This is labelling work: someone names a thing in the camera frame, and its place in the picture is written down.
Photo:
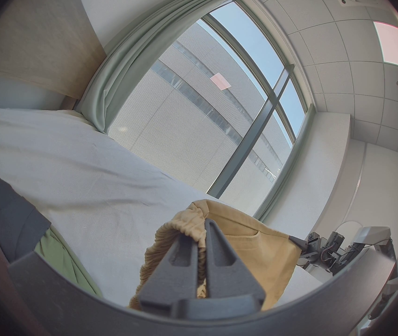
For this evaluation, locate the square ceiling light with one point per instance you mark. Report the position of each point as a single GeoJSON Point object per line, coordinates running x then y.
{"type": "Point", "coordinates": [391, 44]}

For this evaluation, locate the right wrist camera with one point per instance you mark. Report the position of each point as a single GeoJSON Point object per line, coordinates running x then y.
{"type": "Point", "coordinates": [335, 240]}

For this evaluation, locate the green garment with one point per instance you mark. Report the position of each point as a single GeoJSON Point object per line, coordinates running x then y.
{"type": "Point", "coordinates": [66, 261]}

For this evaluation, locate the black garment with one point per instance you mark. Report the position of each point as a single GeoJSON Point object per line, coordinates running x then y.
{"type": "Point", "coordinates": [13, 219]}

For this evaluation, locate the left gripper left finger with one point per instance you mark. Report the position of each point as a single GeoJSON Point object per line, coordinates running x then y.
{"type": "Point", "coordinates": [171, 278]}

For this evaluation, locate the window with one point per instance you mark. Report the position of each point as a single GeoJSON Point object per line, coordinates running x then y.
{"type": "Point", "coordinates": [199, 110]}

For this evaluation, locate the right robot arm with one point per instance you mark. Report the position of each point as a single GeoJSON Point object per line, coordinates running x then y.
{"type": "Point", "coordinates": [374, 236]}

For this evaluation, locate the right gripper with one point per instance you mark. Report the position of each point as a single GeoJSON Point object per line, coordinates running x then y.
{"type": "Point", "coordinates": [314, 250]}

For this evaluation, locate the bed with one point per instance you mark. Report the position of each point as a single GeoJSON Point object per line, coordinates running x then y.
{"type": "Point", "coordinates": [80, 159]}

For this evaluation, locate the tan shorts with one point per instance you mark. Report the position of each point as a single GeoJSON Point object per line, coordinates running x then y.
{"type": "Point", "coordinates": [262, 257]}

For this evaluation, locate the grey-green curtain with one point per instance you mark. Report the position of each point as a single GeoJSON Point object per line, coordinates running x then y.
{"type": "Point", "coordinates": [143, 40]}

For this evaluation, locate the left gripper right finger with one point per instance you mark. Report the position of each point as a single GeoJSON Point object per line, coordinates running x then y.
{"type": "Point", "coordinates": [230, 275]}

